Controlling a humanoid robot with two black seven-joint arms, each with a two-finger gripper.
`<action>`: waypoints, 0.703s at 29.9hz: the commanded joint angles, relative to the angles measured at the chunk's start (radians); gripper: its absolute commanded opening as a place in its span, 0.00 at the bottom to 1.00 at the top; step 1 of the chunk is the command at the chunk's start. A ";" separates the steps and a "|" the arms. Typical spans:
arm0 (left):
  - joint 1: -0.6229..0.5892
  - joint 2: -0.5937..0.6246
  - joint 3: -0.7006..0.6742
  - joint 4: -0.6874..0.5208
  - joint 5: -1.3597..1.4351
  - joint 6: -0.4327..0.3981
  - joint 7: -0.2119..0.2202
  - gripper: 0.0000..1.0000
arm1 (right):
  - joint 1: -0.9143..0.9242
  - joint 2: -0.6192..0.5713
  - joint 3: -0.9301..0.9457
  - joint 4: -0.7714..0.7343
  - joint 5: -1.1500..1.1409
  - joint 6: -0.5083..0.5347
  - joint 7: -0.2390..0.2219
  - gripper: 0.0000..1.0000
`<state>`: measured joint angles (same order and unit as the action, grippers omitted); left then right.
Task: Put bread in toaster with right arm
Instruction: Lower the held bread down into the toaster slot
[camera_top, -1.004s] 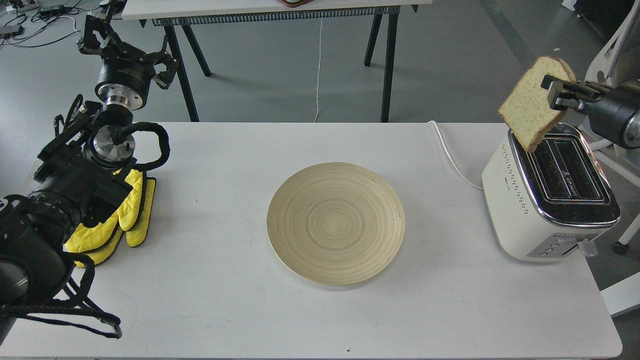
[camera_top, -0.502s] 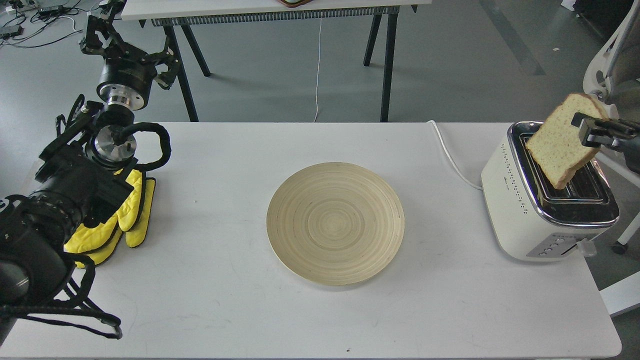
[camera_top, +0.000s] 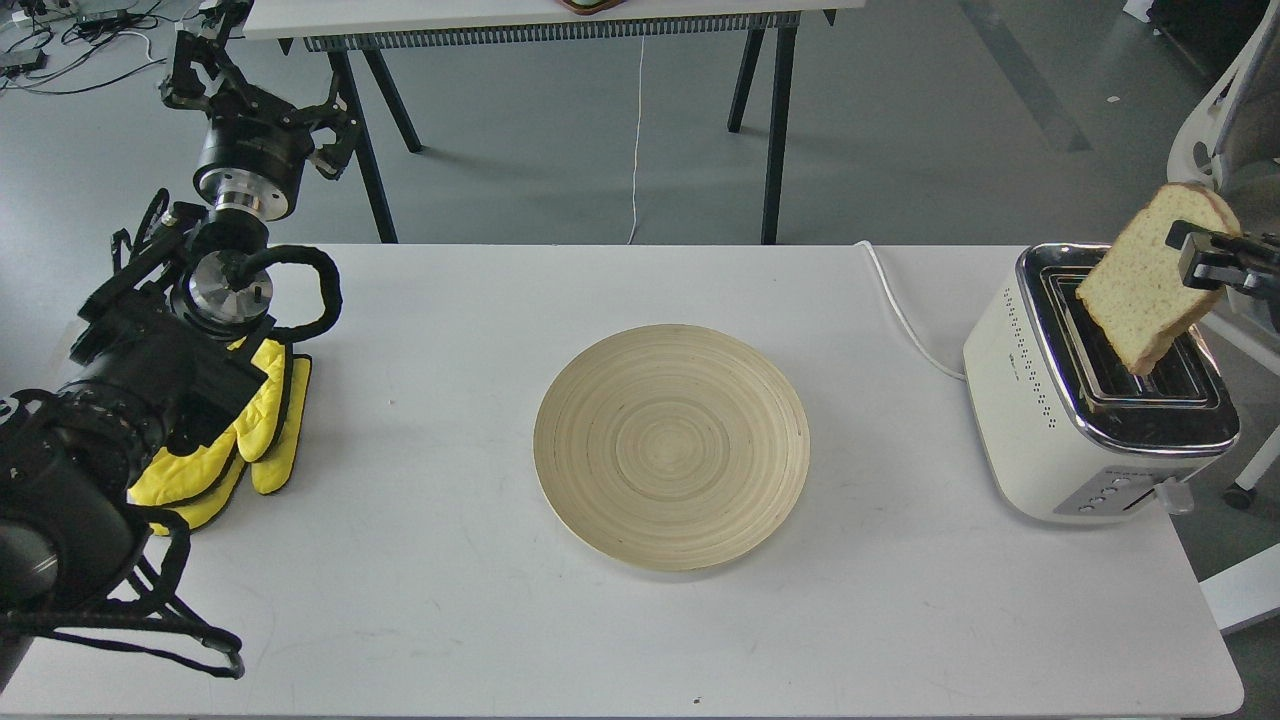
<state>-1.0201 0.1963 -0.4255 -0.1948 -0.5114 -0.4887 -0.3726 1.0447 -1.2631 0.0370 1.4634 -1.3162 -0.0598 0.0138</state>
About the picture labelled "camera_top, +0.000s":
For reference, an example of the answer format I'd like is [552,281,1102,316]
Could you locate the white hanging cable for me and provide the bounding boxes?
[627,36,646,246]

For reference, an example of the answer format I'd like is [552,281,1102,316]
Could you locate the floor cables and power strip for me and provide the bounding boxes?
[0,0,201,97]

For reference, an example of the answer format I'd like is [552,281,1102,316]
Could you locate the white toaster power cord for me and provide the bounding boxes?
[854,240,968,382]

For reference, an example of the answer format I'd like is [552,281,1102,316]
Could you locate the round bamboo plate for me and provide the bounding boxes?
[532,324,812,571]

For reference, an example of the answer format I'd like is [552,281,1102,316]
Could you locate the brown object on background table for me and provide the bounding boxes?
[558,0,625,15]

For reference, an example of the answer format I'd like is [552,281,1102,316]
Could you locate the white background table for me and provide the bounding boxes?
[243,1,852,245]

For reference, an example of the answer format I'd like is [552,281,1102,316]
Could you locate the slice of bread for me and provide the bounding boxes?
[1076,183,1242,375]

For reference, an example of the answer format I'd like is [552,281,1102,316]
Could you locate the cream white toaster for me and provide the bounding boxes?
[963,243,1242,527]

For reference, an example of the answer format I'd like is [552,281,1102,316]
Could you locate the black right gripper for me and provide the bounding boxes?
[1165,220,1279,334]

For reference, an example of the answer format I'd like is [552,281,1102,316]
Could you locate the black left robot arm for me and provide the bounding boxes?
[1,1,364,679]

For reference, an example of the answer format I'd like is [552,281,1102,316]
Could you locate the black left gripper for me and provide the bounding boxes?
[160,0,358,222]

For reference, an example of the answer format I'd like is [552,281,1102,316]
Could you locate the yellow oven mitt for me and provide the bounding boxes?
[128,340,314,530]

